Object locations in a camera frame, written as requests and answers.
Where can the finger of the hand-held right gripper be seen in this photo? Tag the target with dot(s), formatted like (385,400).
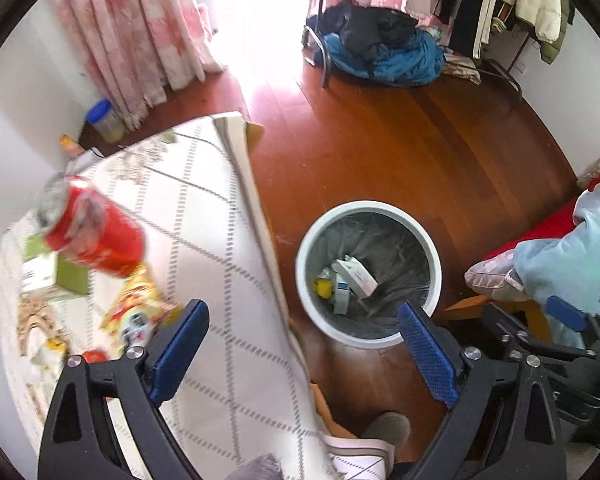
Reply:
(566,312)
(500,322)

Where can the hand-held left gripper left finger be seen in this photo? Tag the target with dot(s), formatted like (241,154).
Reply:
(179,352)

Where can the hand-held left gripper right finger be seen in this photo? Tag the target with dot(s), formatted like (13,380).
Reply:
(426,355)

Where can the white round trash bin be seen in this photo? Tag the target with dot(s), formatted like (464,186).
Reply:
(304,285)

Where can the red soda can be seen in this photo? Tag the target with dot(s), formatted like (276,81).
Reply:
(100,235)

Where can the grey patterned pillow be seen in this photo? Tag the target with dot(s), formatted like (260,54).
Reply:
(490,277)

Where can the light blue garment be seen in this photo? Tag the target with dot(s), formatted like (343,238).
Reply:
(570,260)

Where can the yellow snack packet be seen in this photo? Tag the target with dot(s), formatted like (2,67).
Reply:
(135,300)

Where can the small red cap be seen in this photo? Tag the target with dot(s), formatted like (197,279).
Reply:
(96,357)

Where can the grey fuzzy slipper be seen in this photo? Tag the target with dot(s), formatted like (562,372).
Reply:
(387,430)
(260,467)

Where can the red cushion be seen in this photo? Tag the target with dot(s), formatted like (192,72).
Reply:
(545,230)

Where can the white and blue packet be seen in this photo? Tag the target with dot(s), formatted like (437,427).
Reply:
(342,300)

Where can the grey bin liner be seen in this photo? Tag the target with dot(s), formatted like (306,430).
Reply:
(395,255)

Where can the white cardboard box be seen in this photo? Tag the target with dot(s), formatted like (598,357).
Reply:
(357,275)

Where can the white diamond-pattern tablecloth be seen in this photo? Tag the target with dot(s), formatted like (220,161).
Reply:
(220,240)

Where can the yellow crumpled wrapper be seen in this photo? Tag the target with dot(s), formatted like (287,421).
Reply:
(323,288)

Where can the green cardboard box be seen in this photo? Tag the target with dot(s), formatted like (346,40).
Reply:
(72,280)

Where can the white crumpled wrapper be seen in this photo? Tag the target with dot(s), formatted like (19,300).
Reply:
(45,357)

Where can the beige patterned wrapper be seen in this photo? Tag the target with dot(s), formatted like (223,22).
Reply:
(32,315)

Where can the orange snack packet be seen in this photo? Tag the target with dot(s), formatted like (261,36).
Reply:
(70,145)

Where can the plastic jar with blue lid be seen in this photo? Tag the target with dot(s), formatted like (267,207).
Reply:
(105,122)

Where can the plaid cloth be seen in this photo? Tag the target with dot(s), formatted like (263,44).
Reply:
(462,67)

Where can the olive green jacket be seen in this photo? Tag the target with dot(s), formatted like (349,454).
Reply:
(555,45)

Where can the blue quilt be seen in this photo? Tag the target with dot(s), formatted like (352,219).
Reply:
(400,62)

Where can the black hanging garment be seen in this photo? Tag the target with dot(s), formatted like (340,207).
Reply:
(467,20)

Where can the white puffer jacket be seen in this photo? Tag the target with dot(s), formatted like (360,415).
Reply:
(537,5)

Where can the black metal clothes rack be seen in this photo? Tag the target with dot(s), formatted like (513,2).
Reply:
(323,55)

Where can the pile of black clothes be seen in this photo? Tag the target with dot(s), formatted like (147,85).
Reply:
(365,25)

